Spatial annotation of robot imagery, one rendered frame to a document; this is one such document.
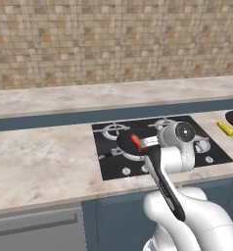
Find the grey dishwasher handle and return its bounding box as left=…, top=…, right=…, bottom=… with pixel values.
left=0, top=213, right=79, bottom=238

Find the black gas hob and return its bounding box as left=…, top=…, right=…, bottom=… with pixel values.
left=91, top=115, right=233, bottom=182

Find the blue cupboard door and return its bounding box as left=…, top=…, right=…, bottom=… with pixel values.
left=81, top=190, right=159, bottom=251
left=193, top=176, right=233, bottom=231

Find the orange red fish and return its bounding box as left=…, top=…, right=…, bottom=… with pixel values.
left=129, top=132, right=148, bottom=153

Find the grey dishwasher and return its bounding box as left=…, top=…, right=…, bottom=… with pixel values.
left=0, top=203, right=87, bottom=251

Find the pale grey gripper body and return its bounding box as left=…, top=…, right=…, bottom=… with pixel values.
left=139, top=136, right=161, bottom=150

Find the yellow corn cob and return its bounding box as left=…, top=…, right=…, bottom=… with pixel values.
left=215, top=121, right=233, bottom=138

